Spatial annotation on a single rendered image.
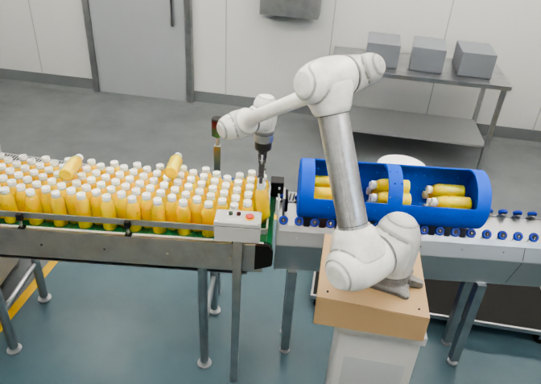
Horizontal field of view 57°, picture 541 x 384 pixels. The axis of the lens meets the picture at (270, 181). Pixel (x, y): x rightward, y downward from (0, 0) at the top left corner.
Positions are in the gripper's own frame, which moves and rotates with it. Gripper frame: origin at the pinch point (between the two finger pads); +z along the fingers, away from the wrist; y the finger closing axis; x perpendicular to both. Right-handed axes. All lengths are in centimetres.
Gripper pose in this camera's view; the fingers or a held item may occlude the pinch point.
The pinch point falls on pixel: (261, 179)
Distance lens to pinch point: 228.4
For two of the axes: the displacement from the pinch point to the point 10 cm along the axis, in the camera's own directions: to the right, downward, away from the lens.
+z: -0.6, 8.5, 5.3
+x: -10.0, -0.7, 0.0
